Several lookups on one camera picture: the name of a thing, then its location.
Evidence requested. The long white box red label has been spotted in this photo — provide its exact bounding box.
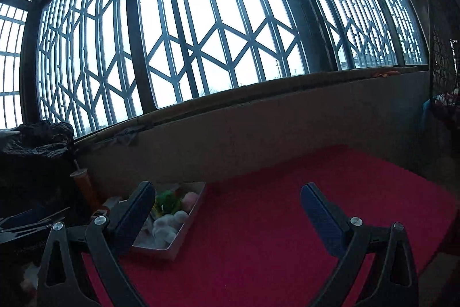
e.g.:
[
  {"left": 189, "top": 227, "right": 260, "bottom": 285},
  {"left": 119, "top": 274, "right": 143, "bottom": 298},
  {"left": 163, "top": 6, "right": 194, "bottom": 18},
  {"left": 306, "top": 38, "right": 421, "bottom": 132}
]
[{"left": 91, "top": 195, "right": 127, "bottom": 219}]

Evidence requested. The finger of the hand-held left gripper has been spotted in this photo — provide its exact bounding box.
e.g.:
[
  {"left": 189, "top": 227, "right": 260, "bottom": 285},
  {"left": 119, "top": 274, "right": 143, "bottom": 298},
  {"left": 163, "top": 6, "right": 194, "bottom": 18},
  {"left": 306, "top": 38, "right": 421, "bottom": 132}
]
[
  {"left": 0, "top": 224, "right": 54, "bottom": 246},
  {"left": 0, "top": 207, "right": 71, "bottom": 230}
]

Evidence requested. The blue plastic bag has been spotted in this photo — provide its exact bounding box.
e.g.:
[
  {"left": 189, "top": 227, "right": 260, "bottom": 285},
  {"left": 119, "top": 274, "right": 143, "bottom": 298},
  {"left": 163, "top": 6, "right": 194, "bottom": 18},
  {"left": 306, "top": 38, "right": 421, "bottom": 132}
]
[{"left": 422, "top": 96, "right": 437, "bottom": 133}]

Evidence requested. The grey rag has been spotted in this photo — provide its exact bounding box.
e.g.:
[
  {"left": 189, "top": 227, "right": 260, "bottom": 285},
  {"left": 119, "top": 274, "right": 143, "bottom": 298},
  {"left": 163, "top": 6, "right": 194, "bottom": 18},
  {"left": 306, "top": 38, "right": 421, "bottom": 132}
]
[{"left": 95, "top": 125, "right": 150, "bottom": 148}]

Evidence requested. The magenta towel table cover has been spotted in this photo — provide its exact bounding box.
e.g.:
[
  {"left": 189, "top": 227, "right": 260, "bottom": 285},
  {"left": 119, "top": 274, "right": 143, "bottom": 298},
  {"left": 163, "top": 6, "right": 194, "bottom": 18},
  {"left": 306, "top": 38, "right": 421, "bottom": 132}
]
[{"left": 81, "top": 144, "right": 459, "bottom": 307}]

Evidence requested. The red green plush toy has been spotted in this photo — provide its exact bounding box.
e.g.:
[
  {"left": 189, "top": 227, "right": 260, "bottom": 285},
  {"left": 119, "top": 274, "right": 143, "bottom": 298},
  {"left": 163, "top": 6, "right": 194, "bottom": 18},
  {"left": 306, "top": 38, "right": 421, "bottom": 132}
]
[{"left": 155, "top": 189, "right": 184, "bottom": 216}]

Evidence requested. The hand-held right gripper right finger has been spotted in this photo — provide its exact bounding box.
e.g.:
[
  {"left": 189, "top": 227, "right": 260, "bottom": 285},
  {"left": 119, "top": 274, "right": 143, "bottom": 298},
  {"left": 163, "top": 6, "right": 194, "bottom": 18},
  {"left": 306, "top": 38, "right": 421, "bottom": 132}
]
[{"left": 300, "top": 182, "right": 420, "bottom": 307}]

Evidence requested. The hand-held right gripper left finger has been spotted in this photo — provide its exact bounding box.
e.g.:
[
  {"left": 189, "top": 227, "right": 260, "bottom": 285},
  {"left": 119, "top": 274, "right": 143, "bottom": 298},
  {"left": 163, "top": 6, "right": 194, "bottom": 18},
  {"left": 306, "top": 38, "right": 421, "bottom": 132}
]
[{"left": 36, "top": 180, "right": 157, "bottom": 307}]

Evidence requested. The black plastic bag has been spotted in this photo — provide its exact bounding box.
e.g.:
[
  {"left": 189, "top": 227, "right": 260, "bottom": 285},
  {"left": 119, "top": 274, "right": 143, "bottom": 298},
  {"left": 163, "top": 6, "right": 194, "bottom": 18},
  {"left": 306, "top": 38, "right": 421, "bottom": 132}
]
[{"left": 0, "top": 120, "right": 76, "bottom": 185}]

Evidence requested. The white cardboard box tray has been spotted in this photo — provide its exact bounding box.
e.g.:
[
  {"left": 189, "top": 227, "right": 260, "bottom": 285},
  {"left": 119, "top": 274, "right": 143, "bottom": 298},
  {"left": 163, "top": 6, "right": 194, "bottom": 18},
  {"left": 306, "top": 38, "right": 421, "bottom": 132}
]
[{"left": 131, "top": 181, "right": 207, "bottom": 261}]

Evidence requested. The orange cup with straw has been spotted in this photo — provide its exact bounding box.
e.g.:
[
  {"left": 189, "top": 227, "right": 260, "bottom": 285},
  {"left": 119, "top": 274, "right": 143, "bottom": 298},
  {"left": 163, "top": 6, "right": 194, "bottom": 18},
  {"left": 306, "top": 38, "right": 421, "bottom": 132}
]
[{"left": 69, "top": 159, "right": 108, "bottom": 214}]

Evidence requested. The brown wicker hanging chair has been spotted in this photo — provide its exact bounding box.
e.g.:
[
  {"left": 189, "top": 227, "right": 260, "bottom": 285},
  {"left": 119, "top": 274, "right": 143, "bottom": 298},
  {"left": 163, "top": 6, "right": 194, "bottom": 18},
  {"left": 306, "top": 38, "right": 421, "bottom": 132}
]
[{"left": 428, "top": 0, "right": 460, "bottom": 135}]

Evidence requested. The pink plush toy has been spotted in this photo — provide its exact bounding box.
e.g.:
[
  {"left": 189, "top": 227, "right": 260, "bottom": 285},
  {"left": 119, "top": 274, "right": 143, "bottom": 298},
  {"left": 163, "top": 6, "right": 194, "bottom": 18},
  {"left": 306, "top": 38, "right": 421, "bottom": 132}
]
[{"left": 181, "top": 192, "right": 199, "bottom": 210}]

